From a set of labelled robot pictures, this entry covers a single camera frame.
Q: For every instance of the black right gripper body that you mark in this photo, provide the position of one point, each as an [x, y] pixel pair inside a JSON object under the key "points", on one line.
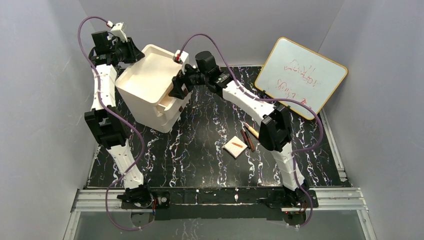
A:
{"points": [[181, 82]]}

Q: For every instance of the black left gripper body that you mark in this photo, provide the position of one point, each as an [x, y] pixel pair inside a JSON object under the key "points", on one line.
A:
{"points": [[133, 50]]}

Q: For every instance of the white drawer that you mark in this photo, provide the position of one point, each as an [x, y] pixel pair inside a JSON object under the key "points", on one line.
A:
{"points": [[169, 106]]}

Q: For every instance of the white drawer organizer box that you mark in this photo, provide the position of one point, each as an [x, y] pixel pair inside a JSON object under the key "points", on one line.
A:
{"points": [[143, 84]]}

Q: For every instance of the white square makeup palette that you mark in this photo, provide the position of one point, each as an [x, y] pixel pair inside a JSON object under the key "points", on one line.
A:
{"points": [[235, 146]]}

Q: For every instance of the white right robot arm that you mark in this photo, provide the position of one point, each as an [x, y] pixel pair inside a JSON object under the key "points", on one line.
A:
{"points": [[275, 132]]}

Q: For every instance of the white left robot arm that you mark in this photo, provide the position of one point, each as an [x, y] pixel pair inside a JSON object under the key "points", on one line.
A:
{"points": [[105, 121]]}

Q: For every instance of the dark brown makeup pencil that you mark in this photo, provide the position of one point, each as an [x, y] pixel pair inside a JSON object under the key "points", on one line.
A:
{"points": [[244, 137]]}

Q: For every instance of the yellow framed whiteboard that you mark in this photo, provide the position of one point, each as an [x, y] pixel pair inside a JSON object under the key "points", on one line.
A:
{"points": [[301, 78]]}

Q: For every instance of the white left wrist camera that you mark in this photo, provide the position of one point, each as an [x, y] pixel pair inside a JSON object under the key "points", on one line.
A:
{"points": [[118, 30]]}

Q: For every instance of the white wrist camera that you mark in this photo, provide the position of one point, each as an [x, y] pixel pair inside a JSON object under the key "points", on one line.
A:
{"points": [[118, 30], [181, 58]]}

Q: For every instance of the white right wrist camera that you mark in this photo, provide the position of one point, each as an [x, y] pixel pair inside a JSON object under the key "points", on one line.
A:
{"points": [[181, 58]]}

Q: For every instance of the aluminium right side rail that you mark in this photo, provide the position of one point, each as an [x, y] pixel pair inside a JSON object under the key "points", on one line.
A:
{"points": [[334, 148]]}

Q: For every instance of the aluminium front mounting rail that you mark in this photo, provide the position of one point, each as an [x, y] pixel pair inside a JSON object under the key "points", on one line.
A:
{"points": [[323, 199]]}

